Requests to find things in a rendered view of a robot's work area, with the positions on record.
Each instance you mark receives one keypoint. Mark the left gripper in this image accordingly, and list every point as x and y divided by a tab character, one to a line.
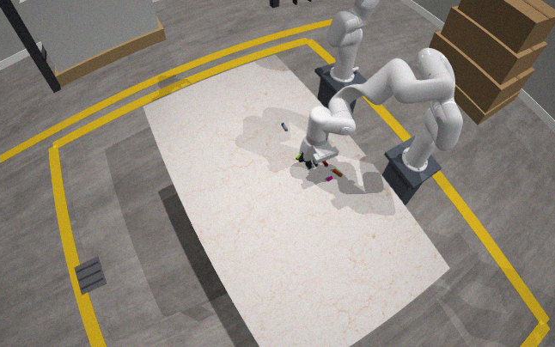
306	153

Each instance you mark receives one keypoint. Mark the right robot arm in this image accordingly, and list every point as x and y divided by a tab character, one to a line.
340	33

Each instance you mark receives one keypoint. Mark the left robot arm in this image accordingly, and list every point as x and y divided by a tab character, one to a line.
442	122

